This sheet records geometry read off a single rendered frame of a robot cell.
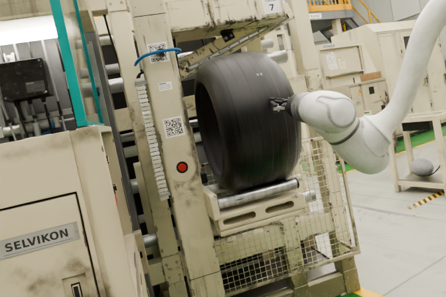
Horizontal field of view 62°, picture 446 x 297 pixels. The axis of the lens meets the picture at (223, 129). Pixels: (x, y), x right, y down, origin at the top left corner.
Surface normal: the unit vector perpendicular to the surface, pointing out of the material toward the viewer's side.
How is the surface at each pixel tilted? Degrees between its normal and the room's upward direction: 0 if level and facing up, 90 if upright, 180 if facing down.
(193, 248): 90
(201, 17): 90
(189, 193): 90
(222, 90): 68
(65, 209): 90
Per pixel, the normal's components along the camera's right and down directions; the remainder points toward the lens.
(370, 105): 0.48, -0.05
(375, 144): 0.12, 0.25
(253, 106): 0.20, -0.19
